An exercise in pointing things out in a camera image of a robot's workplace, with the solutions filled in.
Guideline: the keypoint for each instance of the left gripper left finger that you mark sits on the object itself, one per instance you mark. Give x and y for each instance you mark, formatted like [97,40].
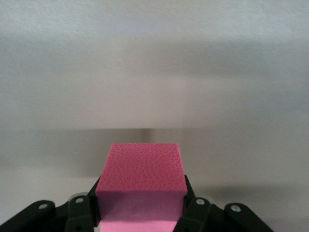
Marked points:
[79,212]

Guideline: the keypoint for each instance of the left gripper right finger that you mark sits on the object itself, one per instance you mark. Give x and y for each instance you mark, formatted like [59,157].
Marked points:
[198,212]

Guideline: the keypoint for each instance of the red foam cube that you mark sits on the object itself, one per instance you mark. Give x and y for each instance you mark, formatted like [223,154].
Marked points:
[142,169]

